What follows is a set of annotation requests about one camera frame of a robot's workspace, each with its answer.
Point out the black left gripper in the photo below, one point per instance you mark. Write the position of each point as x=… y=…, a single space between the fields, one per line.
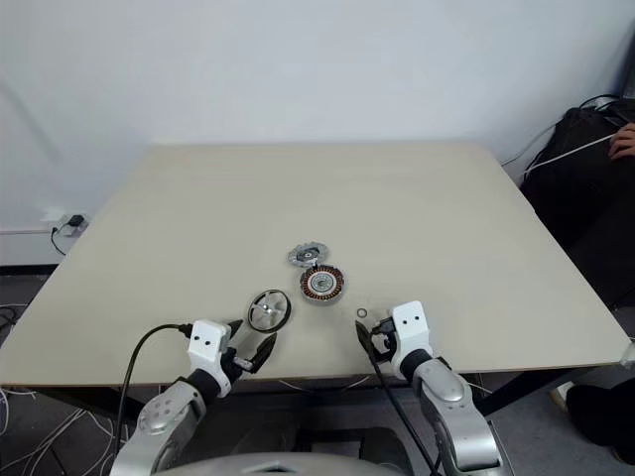
x=237 y=359

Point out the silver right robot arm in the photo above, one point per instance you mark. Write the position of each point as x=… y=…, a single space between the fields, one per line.
x=446 y=392

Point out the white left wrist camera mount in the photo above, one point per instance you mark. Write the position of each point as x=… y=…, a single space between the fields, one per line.
x=206 y=342

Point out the black power adapter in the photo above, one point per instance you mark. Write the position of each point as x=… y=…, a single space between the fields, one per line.
x=76 y=220

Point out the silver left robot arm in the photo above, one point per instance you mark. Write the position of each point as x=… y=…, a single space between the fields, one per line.
x=164 y=416

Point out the white wall power socket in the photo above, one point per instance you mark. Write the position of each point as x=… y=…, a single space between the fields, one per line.
x=52 y=216

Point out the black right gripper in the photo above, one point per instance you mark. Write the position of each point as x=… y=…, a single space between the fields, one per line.
x=383 y=339

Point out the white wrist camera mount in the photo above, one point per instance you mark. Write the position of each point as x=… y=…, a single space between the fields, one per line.
x=206 y=342
x=409 y=327

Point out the bystander bare hand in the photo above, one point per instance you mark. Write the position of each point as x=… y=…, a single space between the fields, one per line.
x=624 y=141

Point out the large black bag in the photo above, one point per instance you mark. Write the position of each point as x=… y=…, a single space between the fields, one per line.
x=575 y=198

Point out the clear tape on table corner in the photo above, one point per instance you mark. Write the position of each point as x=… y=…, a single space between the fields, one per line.
x=628 y=353

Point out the copper wound motor stator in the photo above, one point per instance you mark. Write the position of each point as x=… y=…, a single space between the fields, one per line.
x=322 y=285

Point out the black spoked motor rotor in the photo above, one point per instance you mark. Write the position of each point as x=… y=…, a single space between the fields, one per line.
x=258 y=324

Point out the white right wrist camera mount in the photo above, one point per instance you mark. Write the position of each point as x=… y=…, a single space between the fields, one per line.
x=409 y=327

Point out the silver robot torso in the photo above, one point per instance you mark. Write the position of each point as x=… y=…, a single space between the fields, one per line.
x=297 y=466

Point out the white shoe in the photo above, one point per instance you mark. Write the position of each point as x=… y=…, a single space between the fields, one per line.
x=559 y=395

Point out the silver motor end cap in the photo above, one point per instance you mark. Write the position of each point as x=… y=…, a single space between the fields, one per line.
x=307 y=254

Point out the black shoe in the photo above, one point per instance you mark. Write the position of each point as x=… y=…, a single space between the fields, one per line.
x=602 y=416

